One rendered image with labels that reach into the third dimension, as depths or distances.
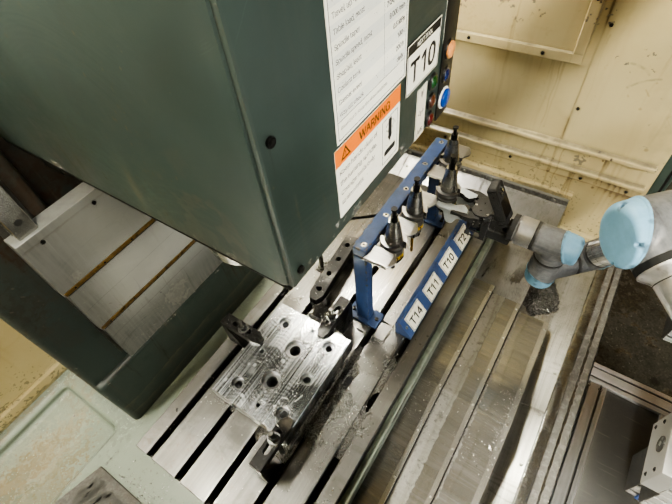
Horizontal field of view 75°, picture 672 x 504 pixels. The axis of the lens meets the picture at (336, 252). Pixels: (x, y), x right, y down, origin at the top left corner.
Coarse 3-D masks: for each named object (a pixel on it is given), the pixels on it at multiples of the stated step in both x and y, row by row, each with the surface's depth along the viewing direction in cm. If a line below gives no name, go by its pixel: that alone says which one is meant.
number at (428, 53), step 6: (432, 42) 59; (426, 48) 58; (432, 48) 60; (420, 54) 58; (426, 54) 59; (432, 54) 61; (420, 60) 58; (426, 60) 60; (432, 60) 62; (420, 66) 59; (426, 66) 61; (420, 72) 60; (420, 78) 61
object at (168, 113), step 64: (0, 0) 42; (64, 0) 36; (128, 0) 32; (192, 0) 28; (256, 0) 31; (320, 0) 36; (0, 64) 54; (64, 64) 44; (128, 64) 38; (192, 64) 33; (256, 64) 33; (320, 64) 40; (0, 128) 74; (64, 128) 57; (128, 128) 46; (192, 128) 39; (256, 128) 36; (320, 128) 44; (128, 192) 61; (192, 192) 49; (256, 192) 41; (320, 192) 49; (256, 256) 51
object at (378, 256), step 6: (372, 246) 105; (378, 246) 105; (372, 252) 104; (378, 252) 103; (384, 252) 103; (390, 252) 103; (366, 258) 103; (372, 258) 103; (378, 258) 102; (384, 258) 102; (390, 258) 102; (396, 258) 102; (378, 264) 101; (384, 264) 101; (390, 264) 101
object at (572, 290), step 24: (576, 288) 156; (576, 312) 150; (552, 336) 146; (552, 360) 140; (528, 384) 137; (552, 384) 135; (528, 408) 132; (528, 432) 127; (504, 456) 125; (528, 456) 123; (504, 480) 121
